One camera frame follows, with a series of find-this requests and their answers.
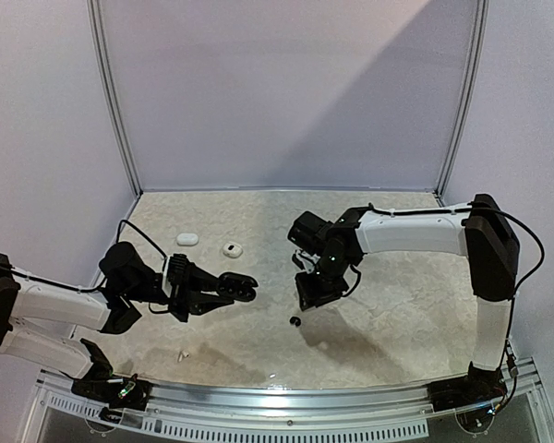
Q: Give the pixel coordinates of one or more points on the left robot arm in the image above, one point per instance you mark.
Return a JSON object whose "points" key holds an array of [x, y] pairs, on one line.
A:
{"points": [[108, 308]]}

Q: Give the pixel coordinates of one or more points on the white oval charging case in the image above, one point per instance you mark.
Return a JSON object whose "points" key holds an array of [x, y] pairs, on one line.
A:
{"points": [[187, 239]]}

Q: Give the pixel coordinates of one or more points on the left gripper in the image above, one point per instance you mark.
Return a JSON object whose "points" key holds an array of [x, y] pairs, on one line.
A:
{"points": [[196, 304]]}

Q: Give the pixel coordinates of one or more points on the left aluminium corner post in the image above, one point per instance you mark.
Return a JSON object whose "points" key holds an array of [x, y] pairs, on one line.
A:
{"points": [[96, 20]]}

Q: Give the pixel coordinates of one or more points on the white open charging case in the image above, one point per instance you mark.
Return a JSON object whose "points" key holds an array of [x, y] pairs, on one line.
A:
{"points": [[232, 250]]}

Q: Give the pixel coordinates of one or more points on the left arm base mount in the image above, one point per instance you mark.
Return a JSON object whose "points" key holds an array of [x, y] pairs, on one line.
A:
{"points": [[101, 384]]}

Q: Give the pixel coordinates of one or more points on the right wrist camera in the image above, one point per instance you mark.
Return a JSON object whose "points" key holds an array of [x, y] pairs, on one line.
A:
{"points": [[305, 261]]}

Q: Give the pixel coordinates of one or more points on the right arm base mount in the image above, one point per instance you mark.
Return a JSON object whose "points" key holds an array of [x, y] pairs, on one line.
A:
{"points": [[477, 385]]}

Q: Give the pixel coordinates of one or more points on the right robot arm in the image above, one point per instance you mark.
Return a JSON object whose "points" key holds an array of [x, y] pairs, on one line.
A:
{"points": [[478, 231]]}

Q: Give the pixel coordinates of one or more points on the aluminium front rail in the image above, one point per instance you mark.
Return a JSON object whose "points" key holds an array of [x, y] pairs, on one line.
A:
{"points": [[190, 413]]}

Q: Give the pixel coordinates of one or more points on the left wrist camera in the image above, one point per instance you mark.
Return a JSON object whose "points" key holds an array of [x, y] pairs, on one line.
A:
{"points": [[174, 269]]}

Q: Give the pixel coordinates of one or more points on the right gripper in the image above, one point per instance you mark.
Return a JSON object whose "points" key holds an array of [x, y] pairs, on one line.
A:
{"points": [[316, 286]]}

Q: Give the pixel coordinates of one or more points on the aluminium corner post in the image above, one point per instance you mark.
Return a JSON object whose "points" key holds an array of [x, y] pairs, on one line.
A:
{"points": [[465, 98], [96, 20]]}

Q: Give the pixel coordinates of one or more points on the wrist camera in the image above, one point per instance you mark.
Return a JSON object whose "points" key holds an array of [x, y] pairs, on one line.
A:
{"points": [[305, 261], [174, 269]]}

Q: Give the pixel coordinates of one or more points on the right aluminium corner post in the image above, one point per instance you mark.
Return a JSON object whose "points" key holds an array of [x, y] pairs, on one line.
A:
{"points": [[465, 98]]}

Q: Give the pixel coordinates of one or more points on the black charging case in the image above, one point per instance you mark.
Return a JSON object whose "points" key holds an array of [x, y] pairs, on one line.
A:
{"points": [[237, 286]]}

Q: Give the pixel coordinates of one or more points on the black earbud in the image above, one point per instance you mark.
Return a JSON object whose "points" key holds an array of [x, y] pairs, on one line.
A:
{"points": [[296, 321]]}

